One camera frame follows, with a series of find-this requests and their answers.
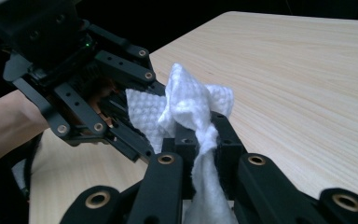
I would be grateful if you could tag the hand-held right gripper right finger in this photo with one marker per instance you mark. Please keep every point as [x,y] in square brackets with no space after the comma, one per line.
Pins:
[228,146]

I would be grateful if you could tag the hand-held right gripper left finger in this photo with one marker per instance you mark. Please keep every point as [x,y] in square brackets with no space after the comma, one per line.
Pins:
[188,161]

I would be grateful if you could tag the white wet wipe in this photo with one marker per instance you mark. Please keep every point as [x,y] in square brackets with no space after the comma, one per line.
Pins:
[186,102]

